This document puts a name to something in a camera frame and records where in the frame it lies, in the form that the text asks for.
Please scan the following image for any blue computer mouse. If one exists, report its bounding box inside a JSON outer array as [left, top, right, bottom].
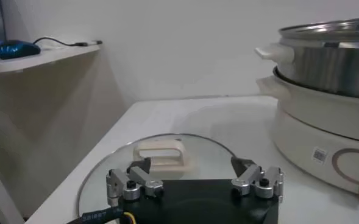
[[0, 40, 42, 60]]

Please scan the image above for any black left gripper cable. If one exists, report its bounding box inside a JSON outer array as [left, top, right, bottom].
[[66, 206, 137, 224]]

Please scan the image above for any white side table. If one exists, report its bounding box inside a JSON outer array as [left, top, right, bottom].
[[0, 43, 102, 75]]

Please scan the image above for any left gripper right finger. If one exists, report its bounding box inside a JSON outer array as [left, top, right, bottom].
[[230, 156, 285, 204]]

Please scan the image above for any glass pot lid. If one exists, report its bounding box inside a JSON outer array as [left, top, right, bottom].
[[77, 133, 238, 219]]

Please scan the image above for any stainless steel steamer basket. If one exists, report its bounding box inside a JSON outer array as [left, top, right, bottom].
[[254, 16, 359, 100]]

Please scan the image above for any cream electric cooker base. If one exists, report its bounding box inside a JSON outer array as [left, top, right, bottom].
[[256, 67, 359, 205]]

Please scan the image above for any black cable with adapter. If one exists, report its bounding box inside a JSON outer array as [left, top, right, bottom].
[[32, 36, 103, 47]]

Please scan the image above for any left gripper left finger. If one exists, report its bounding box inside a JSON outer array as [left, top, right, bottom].
[[105, 157, 165, 208]]

